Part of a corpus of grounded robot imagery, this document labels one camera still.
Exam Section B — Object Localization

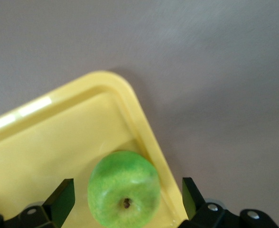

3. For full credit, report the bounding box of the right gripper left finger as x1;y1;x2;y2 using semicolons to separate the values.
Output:
18;178;75;228

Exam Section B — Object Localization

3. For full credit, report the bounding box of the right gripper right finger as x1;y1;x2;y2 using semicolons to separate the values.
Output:
178;177;240;228

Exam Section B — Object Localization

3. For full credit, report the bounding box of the green apple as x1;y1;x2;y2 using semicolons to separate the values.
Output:
87;150;161;228

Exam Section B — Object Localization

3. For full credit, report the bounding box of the yellow plastic tray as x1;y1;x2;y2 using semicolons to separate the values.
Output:
0;70;190;228

